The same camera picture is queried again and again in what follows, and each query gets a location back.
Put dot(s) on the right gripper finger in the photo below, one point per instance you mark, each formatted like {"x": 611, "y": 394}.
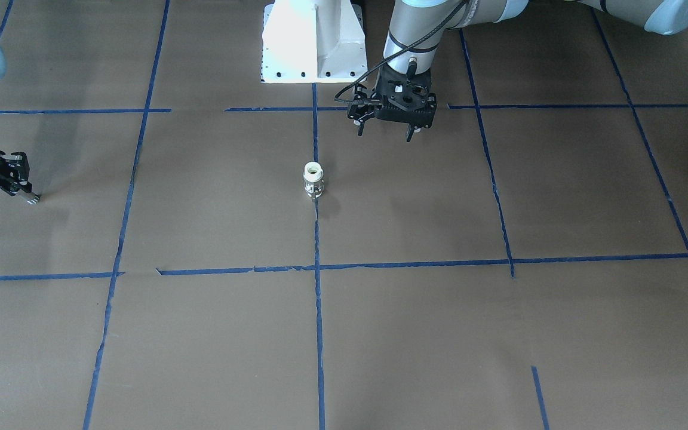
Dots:
{"x": 17, "y": 188}
{"x": 18, "y": 166}

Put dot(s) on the metal pipe fitting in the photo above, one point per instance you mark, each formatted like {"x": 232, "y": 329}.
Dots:
{"x": 32, "y": 198}

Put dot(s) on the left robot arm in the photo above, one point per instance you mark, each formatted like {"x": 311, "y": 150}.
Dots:
{"x": 417, "y": 27}

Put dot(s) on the white pedestal column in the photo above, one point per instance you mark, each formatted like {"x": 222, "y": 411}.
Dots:
{"x": 313, "y": 41}

